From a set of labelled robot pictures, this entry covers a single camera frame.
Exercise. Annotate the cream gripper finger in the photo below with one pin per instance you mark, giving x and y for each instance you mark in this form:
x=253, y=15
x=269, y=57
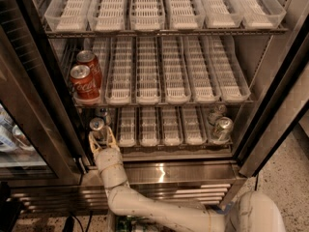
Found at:
x=110, y=139
x=94, y=146

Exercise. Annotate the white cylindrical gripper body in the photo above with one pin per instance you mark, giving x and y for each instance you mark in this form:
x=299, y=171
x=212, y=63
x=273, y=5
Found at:
x=107, y=159

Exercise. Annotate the redbull can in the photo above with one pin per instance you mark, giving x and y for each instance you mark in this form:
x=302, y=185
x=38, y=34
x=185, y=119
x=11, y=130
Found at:
x=98, y=128
x=104, y=114

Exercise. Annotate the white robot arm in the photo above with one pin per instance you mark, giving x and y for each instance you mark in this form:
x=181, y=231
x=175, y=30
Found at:
x=253, y=211

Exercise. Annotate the bottom shelf tray two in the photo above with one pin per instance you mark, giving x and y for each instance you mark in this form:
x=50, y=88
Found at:
x=126, y=127

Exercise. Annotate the shelf tray two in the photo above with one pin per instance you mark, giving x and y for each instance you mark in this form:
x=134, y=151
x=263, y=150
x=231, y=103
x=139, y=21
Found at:
x=107, y=15
x=126, y=127
x=118, y=87

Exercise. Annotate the bottom shelf tray one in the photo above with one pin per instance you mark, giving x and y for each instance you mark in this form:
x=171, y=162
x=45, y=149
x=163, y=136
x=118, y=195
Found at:
x=112, y=114

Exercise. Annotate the shelf tray one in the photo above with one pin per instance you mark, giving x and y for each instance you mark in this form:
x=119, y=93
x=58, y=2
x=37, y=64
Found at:
x=101, y=49
x=67, y=15
x=112, y=114

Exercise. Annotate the bottom shelf tray three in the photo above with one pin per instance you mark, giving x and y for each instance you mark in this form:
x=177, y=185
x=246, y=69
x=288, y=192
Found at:
x=148, y=127

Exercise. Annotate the shelf tray three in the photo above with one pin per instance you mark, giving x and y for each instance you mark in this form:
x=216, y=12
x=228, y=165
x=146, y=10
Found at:
x=147, y=72
x=148, y=127
x=146, y=15

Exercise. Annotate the middle shelf tray two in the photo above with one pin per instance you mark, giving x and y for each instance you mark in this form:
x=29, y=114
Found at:
x=118, y=87

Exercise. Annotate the left glass fridge door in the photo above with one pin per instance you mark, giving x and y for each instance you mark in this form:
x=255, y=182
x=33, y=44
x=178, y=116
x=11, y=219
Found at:
x=34, y=90

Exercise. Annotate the front coca-cola can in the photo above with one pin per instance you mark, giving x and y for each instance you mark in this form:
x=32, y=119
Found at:
x=83, y=82

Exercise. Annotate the coca-cola can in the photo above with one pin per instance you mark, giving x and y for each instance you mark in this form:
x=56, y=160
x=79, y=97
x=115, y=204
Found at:
x=90, y=59
x=83, y=82

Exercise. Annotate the bottom shelf tray four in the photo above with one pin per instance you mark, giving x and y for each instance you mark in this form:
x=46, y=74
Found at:
x=171, y=127

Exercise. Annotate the shelf tray four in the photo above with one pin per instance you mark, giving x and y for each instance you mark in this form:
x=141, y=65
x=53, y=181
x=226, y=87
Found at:
x=185, y=14
x=177, y=90
x=171, y=127

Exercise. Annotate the green can in bin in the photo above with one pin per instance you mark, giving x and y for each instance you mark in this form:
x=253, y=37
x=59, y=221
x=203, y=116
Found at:
x=125, y=224

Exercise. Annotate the middle shelf tray three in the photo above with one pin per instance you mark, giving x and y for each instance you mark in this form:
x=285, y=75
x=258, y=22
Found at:
x=147, y=72

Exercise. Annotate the bottom shelf tray five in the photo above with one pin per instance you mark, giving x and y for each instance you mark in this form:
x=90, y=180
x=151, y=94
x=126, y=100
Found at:
x=193, y=126

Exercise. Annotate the shelf tray five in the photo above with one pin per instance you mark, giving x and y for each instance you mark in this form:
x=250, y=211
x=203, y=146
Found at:
x=193, y=126
x=202, y=81
x=223, y=13

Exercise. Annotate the rear coca-cola can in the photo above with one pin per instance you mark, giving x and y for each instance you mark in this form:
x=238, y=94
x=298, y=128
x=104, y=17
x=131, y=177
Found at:
x=90, y=59

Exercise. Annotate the middle shelf tray one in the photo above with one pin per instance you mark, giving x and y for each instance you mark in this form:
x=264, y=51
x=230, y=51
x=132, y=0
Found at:
x=101, y=49

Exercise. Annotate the bottom shelf tray six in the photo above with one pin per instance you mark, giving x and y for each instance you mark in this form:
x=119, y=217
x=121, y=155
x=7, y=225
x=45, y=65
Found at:
x=209, y=127

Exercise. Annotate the shelf tray six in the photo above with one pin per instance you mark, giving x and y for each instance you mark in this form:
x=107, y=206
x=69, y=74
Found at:
x=228, y=72
x=209, y=127
x=262, y=14

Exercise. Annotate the stainless steel fridge body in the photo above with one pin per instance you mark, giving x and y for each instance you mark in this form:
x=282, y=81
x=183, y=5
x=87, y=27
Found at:
x=207, y=172

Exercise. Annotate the middle shelf tray four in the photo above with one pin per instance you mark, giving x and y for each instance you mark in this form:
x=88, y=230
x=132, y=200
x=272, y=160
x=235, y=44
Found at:
x=177, y=90

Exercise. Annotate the middle shelf tray five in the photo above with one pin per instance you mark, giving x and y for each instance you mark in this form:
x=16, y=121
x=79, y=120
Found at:
x=202, y=81

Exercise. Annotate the rear green soda can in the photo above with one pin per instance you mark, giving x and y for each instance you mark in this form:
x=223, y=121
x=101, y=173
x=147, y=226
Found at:
x=216, y=112

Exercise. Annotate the green soda can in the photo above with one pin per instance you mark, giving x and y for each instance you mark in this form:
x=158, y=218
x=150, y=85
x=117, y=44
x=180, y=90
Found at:
x=222, y=129
x=216, y=112

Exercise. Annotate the front green soda can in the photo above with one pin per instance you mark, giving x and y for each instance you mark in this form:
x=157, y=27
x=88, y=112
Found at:
x=222, y=129

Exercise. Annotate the top shelf tray two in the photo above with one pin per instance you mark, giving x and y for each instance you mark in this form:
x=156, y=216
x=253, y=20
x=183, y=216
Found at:
x=107, y=15

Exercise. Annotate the top shelf tray one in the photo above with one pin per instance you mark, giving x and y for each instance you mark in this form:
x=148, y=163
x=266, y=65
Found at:
x=67, y=15

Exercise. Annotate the top shelf tray three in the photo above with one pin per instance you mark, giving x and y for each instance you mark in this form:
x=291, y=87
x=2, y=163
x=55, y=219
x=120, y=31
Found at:
x=146, y=15

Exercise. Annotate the middle shelf tray six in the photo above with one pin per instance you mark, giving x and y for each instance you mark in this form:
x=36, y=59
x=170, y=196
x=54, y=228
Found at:
x=228, y=72

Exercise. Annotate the top shelf tray four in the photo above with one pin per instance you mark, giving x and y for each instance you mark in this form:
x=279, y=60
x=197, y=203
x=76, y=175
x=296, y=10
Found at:
x=185, y=14

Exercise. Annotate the top shelf tray five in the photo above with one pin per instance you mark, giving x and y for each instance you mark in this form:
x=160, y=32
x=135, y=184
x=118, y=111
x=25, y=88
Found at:
x=223, y=13

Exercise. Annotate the right fridge door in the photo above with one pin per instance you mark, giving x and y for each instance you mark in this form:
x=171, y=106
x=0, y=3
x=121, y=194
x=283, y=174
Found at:
x=286, y=102

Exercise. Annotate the top shelf tray six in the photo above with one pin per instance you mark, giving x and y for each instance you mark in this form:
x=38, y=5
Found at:
x=262, y=14

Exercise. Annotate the blue tape cross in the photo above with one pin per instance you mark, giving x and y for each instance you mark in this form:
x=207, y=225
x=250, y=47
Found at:
x=226, y=209

